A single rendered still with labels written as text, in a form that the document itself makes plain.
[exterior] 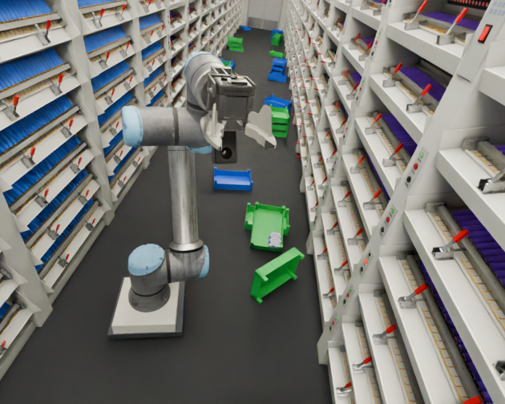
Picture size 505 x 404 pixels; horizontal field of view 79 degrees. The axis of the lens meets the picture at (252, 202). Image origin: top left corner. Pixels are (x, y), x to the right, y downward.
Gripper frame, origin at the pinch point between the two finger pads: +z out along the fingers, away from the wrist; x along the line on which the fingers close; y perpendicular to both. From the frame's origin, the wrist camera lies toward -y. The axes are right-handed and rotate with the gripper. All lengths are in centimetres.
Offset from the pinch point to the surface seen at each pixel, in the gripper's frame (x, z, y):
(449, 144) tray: 56, -10, -5
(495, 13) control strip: 56, -15, 22
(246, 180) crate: 64, -165, -114
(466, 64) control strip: 56, -16, 12
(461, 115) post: 55, -10, 2
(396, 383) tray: 47, 18, -65
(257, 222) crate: 53, -105, -109
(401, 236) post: 57, -10, -36
